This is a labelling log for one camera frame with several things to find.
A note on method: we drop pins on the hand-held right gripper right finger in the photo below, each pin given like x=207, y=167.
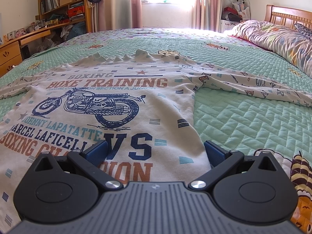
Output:
x=214, y=152

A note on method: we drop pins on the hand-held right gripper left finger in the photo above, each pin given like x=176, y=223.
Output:
x=97, y=151

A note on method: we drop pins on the white printed long-sleeve shirt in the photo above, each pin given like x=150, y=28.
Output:
x=165, y=107

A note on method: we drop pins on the green quilted bee bedspread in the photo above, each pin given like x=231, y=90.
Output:
x=243, y=117

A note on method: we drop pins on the clear plastic bags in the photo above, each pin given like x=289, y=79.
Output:
x=50, y=43

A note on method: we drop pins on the blue bag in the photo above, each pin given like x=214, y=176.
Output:
x=75, y=30

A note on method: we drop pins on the white storage box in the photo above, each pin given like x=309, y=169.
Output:
x=228, y=26

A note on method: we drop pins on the floral pink pillow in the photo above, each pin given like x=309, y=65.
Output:
x=273, y=39

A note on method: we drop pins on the wooden bookshelf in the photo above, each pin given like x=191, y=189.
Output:
x=87, y=22

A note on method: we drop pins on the wooden desk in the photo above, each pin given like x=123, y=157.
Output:
x=7, y=56

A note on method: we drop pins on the red box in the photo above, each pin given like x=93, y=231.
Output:
x=76, y=11

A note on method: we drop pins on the desk photo frames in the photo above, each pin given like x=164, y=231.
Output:
x=15, y=34

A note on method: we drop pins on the heap of shopping bags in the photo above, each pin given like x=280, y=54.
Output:
x=237, y=9

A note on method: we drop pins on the pink and beige curtain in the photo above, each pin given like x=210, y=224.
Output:
x=209, y=4
x=119, y=4

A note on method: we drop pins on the black and white patterned pillow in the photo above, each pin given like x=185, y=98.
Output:
x=304, y=30

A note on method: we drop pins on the wooden headboard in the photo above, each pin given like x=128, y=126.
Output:
x=285, y=15

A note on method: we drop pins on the row of books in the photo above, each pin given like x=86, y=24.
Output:
x=48, y=4

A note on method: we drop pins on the cardboard box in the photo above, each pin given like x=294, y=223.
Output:
x=67, y=0

